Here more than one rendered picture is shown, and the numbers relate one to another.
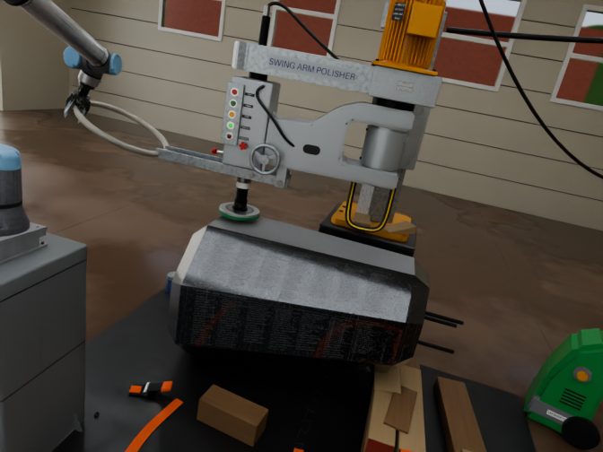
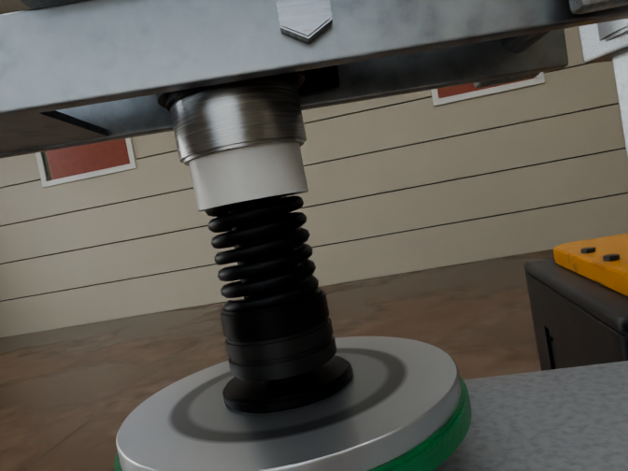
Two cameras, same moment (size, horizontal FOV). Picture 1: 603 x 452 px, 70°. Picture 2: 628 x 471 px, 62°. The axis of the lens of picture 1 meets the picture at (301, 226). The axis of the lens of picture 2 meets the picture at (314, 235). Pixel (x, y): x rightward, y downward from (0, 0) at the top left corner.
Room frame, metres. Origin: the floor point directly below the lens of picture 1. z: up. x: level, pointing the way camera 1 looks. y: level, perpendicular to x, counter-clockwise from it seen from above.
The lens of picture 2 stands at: (1.84, 0.32, 0.97)
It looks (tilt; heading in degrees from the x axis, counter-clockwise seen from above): 3 degrees down; 358
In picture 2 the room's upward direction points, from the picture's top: 10 degrees counter-clockwise
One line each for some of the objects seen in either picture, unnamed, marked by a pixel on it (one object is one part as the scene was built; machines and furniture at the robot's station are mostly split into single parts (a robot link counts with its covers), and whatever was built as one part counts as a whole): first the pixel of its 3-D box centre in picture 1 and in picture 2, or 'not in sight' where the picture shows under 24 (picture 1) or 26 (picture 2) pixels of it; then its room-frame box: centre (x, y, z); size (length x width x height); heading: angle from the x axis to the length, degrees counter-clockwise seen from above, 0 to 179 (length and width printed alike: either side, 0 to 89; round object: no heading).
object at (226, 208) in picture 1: (240, 209); (291, 394); (2.18, 0.34, 0.85); 0.21 x 0.21 x 0.01
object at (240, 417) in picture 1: (232, 414); not in sight; (1.57, 0.15, 0.07); 0.30 x 0.12 x 0.12; 72
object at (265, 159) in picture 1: (266, 158); not in sight; (2.05, 0.23, 1.18); 0.15 x 0.10 x 0.15; 87
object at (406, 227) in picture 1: (398, 227); not in sight; (2.57, -0.60, 0.80); 0.20 x 0.10 x 0.05; 118
